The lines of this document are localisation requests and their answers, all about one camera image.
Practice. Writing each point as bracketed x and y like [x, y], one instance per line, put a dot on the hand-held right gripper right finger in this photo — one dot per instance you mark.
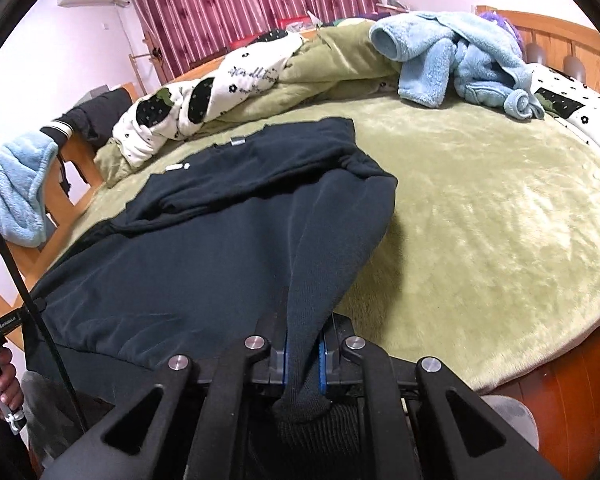
[326, 360]

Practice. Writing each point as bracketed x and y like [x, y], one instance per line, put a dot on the green quilt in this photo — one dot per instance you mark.
[330, 65]

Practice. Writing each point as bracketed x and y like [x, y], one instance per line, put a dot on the red striped curtain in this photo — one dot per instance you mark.
[230, 5]

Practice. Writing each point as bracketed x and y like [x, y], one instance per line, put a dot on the wooden coat rack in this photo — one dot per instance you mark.
[140, 65]

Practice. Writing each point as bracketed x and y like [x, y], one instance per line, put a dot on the purple plush toy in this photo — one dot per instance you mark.
[502, 22]

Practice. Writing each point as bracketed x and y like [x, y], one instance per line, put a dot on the black jacket with striped cuff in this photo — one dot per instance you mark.
[100, 115]

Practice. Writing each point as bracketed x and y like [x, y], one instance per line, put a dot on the green plush bed sheet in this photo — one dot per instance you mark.
[480, 210]

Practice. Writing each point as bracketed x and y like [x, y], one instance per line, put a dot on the person's left hand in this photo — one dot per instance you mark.
[7, 390]

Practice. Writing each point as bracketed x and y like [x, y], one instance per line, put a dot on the grey box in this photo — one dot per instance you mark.
[92, 95]

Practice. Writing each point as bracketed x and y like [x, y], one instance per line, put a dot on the white flower print pillow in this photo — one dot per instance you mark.
[585, 110]

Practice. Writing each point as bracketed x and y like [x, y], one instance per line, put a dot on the blue fleece robe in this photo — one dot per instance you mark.
[15, 190]

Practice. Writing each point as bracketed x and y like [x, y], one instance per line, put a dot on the wooden bed frame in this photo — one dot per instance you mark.
[555, 30]

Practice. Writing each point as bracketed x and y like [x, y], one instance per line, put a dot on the blue fleece jacket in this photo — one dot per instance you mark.
[430, 60]

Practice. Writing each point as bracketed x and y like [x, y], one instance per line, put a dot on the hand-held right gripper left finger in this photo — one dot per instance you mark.
[280, 360]

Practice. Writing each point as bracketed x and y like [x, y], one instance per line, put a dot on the black sweatshirt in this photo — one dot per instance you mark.
[180, 260]

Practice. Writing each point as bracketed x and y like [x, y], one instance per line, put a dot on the white strawberry print quilt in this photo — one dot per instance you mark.
[145, 130]

